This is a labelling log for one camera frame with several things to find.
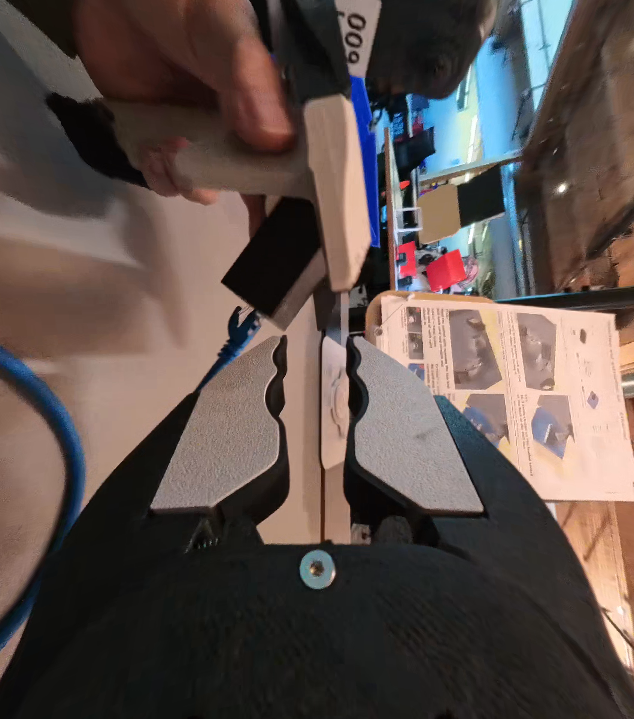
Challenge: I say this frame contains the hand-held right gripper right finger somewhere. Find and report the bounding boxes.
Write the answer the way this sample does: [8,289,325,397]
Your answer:
[344,336,486,520]

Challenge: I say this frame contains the red plastic bin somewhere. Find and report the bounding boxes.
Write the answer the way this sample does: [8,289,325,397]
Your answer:
[426,250,466,293]

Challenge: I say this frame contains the person's left hand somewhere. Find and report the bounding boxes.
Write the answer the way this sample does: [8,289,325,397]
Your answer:
[72,0,298,207]

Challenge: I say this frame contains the blue ethernet cable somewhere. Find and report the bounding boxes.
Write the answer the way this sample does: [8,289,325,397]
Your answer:
[0,306,264,694]

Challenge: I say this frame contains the printed instruction sheets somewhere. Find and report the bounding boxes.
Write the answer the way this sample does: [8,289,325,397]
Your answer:
[376,295,634,502]

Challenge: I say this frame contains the blue plastic bin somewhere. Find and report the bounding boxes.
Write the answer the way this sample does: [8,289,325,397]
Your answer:
[351,76,380,248]

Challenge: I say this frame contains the black ethernet switch box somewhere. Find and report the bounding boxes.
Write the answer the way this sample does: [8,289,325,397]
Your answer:
[221,197,329,331]

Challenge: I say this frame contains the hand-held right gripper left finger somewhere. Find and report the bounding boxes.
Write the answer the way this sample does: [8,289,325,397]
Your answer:
[149,335,291,527]

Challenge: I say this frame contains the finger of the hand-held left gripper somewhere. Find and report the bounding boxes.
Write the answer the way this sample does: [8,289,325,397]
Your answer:
[303,94,373,293]

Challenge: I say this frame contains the instruction sheet on stand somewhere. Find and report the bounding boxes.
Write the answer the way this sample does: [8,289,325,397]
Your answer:
[317,289,447,471]

